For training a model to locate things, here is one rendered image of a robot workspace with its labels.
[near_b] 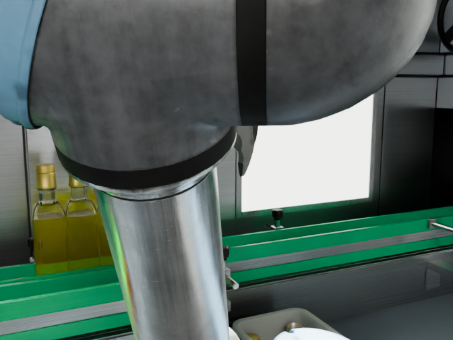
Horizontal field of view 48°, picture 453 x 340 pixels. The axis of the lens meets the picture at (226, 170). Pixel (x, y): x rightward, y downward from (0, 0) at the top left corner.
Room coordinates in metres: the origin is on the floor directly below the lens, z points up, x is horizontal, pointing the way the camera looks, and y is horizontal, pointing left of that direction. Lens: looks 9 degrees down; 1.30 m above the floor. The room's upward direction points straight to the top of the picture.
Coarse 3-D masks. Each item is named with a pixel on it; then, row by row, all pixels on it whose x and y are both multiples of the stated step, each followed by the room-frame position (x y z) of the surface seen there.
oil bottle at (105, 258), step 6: (96, 204) 0.95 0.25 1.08; (96, 210) 0.94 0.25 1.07; (102, 228) 0.93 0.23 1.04; (102, 234) 0.93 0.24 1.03; (102, 240) 0.93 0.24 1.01; (102, 246) 0.93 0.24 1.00; (108, 246) 0.93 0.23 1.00; (102, 252) 0.93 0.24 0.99; (108, 252) 0.93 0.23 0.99; (102, 258) 0.93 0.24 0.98; (108, 258) 0.93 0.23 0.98; (102, 264) 0.93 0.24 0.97; (108, 264) 0.93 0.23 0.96
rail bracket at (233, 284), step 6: (222, 246) 0.90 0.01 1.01; (228, 246) 0.90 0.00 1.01; (228, 252) 0.89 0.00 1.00; (228, 270) 0.89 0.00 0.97; (228, 276) 0.88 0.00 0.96; (228, 282) 0.86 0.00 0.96; (234, 282) 0.85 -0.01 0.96; (234, 288) 0.84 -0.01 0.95; (228, 300) 0.90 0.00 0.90; (228, 306) 0.89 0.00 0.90
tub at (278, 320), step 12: (276, 312) 0.98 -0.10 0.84; (288, 312) 0.99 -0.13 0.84; (300, 312) 0.99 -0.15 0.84; (240, 324) 0.94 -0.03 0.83; (252, 324) 0.95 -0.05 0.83; (264, 324) 0.97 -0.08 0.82; (276, 324) 0.98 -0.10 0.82; (312, 324) 0.96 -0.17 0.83; (324, 324) 0.93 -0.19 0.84; (240, 336) 0.89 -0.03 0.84; (264, 336) 0.96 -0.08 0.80; (276, 336) 0.97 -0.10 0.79
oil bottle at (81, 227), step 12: (72, 204) 0.91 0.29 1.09; (84, 204) 0.92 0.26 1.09; (72, 216) 0.90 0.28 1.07; (84, 216) 0.91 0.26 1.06; (96, 216) 0.93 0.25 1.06; (72, 228) 0.90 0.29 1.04; (84, 228) 0.91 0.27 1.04; (96, 228) 0.92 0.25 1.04; (72, 240) 0.90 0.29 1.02; (84, 240) 0.91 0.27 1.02; (96, 240) 0.92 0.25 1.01; (72, 252) 0.90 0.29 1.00; (84, 252) 0.91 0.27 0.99; (96, 252) 0.92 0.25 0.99; (72, 264) 0.90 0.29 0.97; (84, 264) 0.91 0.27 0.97; (96, 264) 0.92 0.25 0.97
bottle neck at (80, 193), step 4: (72, 188) 0.92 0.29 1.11; (76, 188) 0.92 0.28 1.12; (80, 188) 0.92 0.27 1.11; (84, 188) 0.93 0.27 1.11; (72, 192) 0.93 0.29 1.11; (76, 192) 0.92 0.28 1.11; (80, 192) 0.92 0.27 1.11; (84, 192) 0.93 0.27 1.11; (72, 196) 0.93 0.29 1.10; (76, 196) 0.92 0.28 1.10; (80, 196) 0.92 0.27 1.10; (84, 196) 0.93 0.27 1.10
